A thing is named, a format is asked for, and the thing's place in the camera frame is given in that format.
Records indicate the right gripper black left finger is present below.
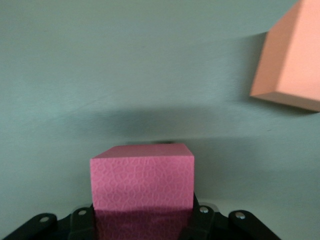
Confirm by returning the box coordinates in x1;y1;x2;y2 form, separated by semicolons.
66;203;98;240

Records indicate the brown table cover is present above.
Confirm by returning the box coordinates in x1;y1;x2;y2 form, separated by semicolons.
0;0;320;240

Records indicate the orange foam cube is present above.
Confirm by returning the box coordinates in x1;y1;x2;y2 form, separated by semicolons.
249;0;320;113

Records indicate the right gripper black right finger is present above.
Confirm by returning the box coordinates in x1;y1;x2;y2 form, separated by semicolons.
179;192;221;240

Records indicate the red foam cube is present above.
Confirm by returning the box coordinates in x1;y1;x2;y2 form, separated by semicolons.
89;143;196;240

